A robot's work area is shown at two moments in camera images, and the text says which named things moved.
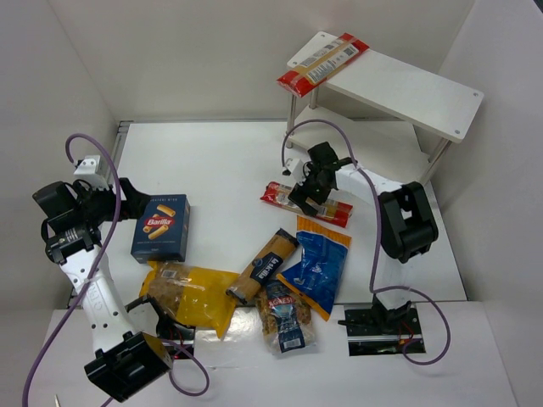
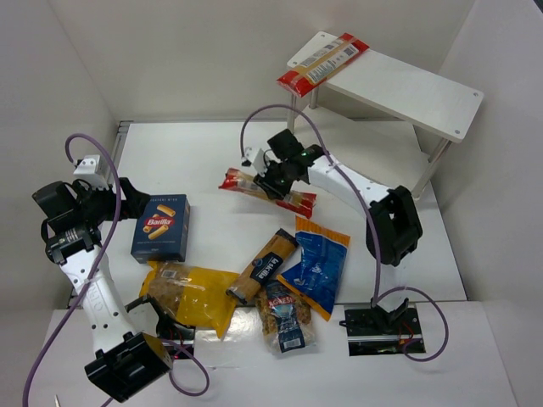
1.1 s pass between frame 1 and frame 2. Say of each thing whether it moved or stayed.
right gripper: moved
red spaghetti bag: moved
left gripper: stayed
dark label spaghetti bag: stayed
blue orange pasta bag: stayed
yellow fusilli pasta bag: stayed
